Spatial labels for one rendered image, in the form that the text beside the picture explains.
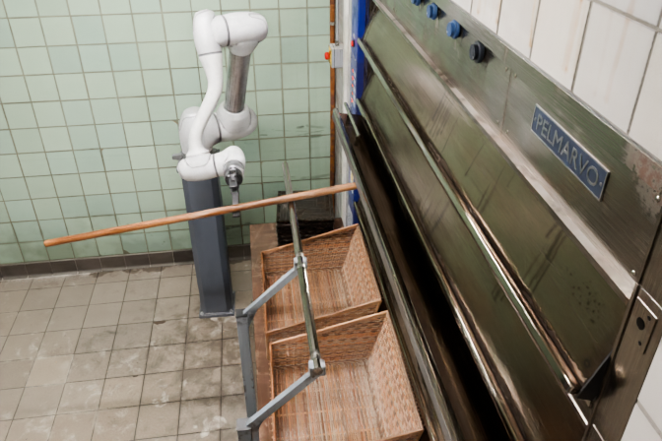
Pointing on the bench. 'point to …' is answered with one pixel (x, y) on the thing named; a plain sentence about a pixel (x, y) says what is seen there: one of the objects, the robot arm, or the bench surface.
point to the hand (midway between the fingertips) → (234, 200)
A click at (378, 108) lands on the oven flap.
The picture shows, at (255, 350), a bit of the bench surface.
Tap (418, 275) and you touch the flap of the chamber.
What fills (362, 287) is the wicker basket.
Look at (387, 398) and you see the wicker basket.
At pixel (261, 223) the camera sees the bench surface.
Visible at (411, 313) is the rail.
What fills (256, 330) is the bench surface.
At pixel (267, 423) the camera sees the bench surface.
